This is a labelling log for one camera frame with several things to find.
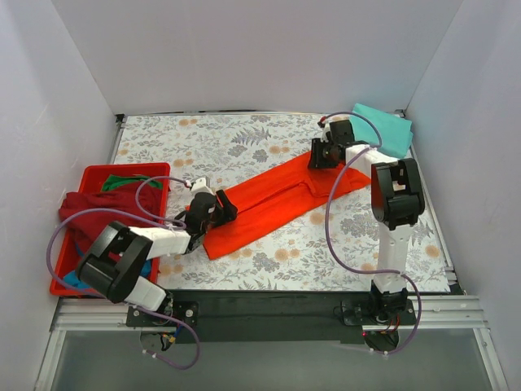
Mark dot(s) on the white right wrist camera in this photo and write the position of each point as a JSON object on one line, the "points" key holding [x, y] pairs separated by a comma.
{"points": [[326, 130]]}

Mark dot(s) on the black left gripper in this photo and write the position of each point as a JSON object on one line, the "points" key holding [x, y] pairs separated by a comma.
{"points": [[220, 206]]}

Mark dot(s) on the folded teal t shirt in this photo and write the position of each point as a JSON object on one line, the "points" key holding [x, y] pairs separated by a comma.
{"points": [[395, 132]]}

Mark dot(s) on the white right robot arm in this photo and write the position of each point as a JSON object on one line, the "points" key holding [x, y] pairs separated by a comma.
{"points": [[396, 193]]}

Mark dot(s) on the green t shirt in bin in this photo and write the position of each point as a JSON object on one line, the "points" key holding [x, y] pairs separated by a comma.
{"points": [[123, 183]]}

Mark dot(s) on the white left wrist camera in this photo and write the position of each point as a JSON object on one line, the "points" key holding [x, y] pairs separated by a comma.
{"points": [[199, 185]]}

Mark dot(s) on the floral patterned table mat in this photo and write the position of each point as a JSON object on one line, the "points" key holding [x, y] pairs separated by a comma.
{"points": [[327, 249]]}

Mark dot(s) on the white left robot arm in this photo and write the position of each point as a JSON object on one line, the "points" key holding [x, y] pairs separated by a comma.
{"points": [[113, 264]]}

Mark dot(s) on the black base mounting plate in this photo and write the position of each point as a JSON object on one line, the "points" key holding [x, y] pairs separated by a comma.
{"points": [[274, 316]]}

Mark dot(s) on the red plastic bin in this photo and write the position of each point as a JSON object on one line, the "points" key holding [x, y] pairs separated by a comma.
{"points": [[150, 197]]}

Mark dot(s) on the blue t shirt in bin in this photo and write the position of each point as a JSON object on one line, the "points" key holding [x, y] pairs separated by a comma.
{"points": [[71, 278]]}

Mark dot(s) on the dark red t shirt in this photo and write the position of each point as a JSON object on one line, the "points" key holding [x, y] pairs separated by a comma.
{"points": [[87, 227]]}

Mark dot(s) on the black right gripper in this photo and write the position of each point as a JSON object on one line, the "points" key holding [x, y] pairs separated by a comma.
{"points": [[322, 152]]}

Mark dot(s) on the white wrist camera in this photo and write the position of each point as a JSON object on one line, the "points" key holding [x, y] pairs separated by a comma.
{"points": [[199, 185], [326, 130]]}

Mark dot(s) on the orange t shirt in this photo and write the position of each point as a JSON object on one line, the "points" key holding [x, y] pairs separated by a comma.
{"points": [[268, 201]]}

